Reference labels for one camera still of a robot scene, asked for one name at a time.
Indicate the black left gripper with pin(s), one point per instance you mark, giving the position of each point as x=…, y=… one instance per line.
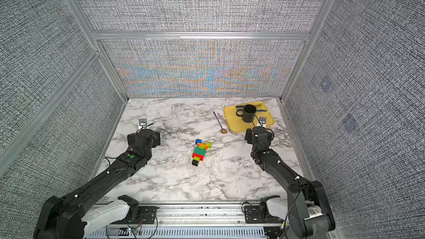
x=156, y=139

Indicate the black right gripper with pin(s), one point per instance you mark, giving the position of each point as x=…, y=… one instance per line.
x=249, y=135

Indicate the orange lego brick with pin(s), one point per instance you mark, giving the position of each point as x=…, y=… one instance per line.
x=202, y=146

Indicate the red lego brick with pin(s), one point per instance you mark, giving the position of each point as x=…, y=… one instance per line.
x=197, y=157

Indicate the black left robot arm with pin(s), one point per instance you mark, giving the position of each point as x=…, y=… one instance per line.
x=65, y=217

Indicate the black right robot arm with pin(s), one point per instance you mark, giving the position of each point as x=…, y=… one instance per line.
x=309, y=212

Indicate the yellow plastic tray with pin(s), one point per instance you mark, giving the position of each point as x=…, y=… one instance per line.
x=236, y=124

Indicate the black mug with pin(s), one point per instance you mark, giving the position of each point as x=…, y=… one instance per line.
x=247, y=117

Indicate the iridescent metal spoon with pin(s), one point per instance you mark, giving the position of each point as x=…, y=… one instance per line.
x=223, y=130

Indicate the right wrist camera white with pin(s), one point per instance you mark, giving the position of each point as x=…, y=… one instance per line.
x=262, y=121

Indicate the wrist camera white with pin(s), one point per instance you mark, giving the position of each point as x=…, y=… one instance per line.
x=142, y=123
x=262, y=121

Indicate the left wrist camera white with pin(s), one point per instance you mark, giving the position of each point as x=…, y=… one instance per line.
x=142, y=123

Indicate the green handled utensil on tray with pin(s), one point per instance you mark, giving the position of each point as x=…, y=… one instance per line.
x=250, y=108

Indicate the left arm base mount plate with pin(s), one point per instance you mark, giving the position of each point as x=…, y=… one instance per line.
x=144, y=215

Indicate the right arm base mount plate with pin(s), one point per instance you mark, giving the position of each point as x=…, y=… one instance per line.
x=259, y=215

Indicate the aluminium front rail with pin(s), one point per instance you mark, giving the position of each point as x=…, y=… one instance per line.
x=118, y=210

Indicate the white slotted cable duct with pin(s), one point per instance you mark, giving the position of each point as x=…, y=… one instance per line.
x=182, y=232

